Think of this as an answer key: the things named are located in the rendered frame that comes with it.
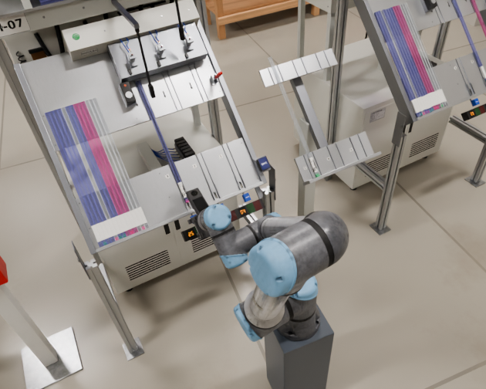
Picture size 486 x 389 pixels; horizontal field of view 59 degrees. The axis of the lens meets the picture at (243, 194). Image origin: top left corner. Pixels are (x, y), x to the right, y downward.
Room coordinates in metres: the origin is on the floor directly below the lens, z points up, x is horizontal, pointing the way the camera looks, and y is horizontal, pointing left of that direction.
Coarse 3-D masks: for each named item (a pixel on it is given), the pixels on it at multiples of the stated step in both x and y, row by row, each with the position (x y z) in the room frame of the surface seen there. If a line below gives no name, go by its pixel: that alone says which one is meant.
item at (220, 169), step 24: (240, 144) 1.36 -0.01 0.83; (168, 168) 1.24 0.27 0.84; (192, 168) 1.26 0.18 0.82; (216, 168) 1.27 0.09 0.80; (240, 168) 1.29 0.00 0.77; (144, 192) 1.16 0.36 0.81; (168, 192) 1.18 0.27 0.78; (216, 192) 1.20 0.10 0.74; (168, 216) 1.11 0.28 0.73; (96, 240) 1.01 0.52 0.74
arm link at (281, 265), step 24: (264, 240) 0.59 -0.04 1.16; (288, 240) 0.56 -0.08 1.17; (312, 240) 0.56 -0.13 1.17; (264, 264) 0.53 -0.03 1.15; (288, 264) 0.52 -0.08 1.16; (312, 264) 0.53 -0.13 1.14; (264, 288) 0.52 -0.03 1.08; (288, 288) 0.49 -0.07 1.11; (240, 312) 0.66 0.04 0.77; (264, 312) 0.60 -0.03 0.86; (288, 312) 0.66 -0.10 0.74; (264, 336) 0.62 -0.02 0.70
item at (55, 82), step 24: (24, 72) 1.43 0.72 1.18; (48, 72) 1.45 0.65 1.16; (72, 72) 1.46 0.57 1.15; (96, 72) 1.48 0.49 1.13; (192, 72) 1.55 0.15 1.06; (48, 96) 1.38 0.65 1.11; (72, 96) 1.39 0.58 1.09; (96, 96) 1.41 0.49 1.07; (120, 96) 1.42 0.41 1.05; (168, 96) 1.46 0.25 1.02; (192, 96) 1.47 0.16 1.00; (216, 96) 1.49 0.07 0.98; (120, 120) 1.36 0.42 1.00; (144, 120) 1.37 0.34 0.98
